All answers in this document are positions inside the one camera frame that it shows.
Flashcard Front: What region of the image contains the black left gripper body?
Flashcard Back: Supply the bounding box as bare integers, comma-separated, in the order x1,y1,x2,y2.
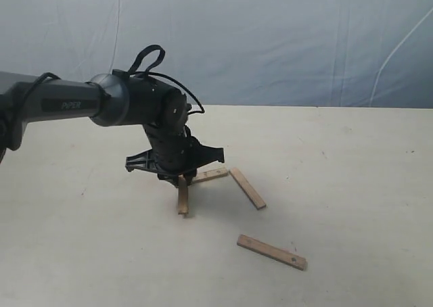
125,124,225,182

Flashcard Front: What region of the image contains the wooden stick top horizontal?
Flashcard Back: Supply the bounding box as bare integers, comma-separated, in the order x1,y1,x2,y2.
191,168,229,184

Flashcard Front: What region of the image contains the wooden stick with holes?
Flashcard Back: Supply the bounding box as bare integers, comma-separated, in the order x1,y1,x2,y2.
237,234,307,271

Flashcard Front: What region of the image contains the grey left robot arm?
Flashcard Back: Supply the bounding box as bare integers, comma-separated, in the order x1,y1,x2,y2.
1,70,225,187

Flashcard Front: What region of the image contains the blue backdrop cloth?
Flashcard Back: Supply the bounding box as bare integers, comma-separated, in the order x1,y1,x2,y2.
1,0,432,108

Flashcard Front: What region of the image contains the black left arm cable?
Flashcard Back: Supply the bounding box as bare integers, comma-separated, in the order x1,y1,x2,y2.
13,44,206,118

